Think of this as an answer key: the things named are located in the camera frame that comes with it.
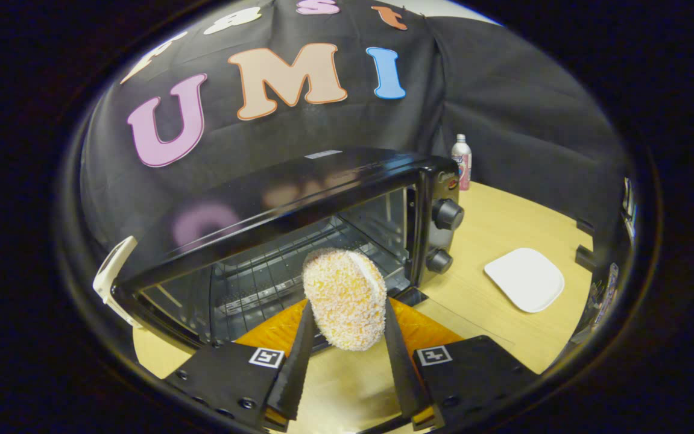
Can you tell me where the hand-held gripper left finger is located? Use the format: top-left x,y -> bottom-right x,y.
163,300 -> 317,432

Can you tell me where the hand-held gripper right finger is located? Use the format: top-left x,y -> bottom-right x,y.
383,297 -> 540,430

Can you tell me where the round breaded bun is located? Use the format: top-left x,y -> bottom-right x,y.
302,248 -> 388,352

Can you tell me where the black toaster oven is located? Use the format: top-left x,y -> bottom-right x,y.
112,148 -> 465,350

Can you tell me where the white bread toaster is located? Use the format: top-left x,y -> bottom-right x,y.
92,236 -> 142,329

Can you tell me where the white square plate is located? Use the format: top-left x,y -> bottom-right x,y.
484,247 -> 565,313

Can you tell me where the white bottle pink label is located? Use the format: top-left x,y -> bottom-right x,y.
451,134 -> 473,191

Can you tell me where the black backdrop cloth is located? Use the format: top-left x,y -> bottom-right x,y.
78,0 -> 631,254

